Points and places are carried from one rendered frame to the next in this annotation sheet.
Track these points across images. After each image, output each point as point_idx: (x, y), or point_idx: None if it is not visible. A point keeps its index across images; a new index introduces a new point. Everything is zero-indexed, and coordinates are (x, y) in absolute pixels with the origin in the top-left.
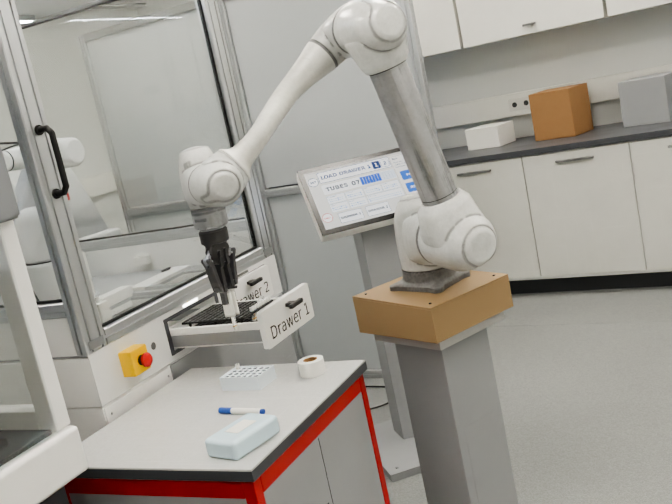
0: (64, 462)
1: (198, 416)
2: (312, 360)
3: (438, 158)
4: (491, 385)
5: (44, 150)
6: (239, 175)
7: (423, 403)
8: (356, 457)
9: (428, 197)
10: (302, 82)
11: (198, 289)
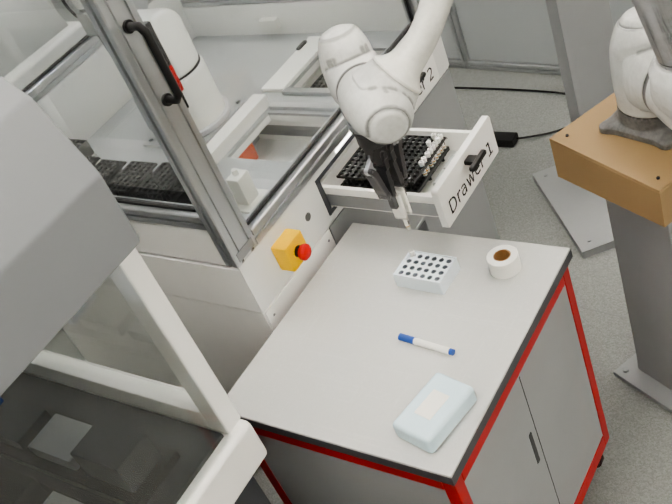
0: (242, 465)
1: (375, 340)
2: (504, 253)
3: None
4: None
5: (141, 50)
6: (408, 108)
7: (636, 252)
8: (559, 360)
9: (668, 61)
10: None
11: None
